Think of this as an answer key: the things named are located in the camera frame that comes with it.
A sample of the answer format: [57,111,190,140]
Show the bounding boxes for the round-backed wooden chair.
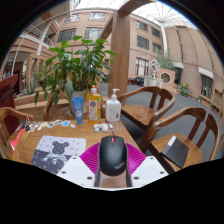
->
[0,106,36,160]
[118,85,177,132]
[42,94,73,122]
[139,106,221,175]

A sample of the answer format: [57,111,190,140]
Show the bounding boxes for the clear plastic packet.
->
[93,122,123,133]

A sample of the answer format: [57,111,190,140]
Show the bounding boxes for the green potted plant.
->
[33,34,117,116]

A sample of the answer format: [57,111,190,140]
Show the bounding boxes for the red booklet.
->
[9,128,26,151]

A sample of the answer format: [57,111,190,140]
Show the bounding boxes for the black notebook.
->
[161,135,190,169]

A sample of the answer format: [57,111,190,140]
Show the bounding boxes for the white pump bottle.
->
[105,88,122,124]

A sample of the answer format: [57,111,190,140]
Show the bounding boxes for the black computer mouse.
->
[97,135,129,177]

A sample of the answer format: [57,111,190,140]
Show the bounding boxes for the wooden pillar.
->
[101,11,132,98]

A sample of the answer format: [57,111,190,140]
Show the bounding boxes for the yellow detergent bottle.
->
[86,85,102,125]

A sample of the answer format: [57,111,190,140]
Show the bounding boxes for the potted yellow flowers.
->
[179,81,191,97]

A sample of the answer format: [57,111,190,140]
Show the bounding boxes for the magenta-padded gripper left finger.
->
[56,142,102,188]

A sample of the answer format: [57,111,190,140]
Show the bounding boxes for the blue squeeze tube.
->
[70,96,85,126]

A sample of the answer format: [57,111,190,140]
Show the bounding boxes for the blue printed sticker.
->
[60,119,72,128]

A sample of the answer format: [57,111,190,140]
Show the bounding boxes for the white stone sculpture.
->
[143,59,164,88]

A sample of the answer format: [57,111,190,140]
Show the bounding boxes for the dark red wooden lectern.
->
[0,73,20,109]

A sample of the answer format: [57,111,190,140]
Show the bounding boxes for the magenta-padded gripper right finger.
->
[124,142,169,188]

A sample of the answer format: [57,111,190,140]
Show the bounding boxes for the grey bear-print mouse pad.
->
[30,135,88,175]

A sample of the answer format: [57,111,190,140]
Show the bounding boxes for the dark parked car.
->
[128,76,145,87]

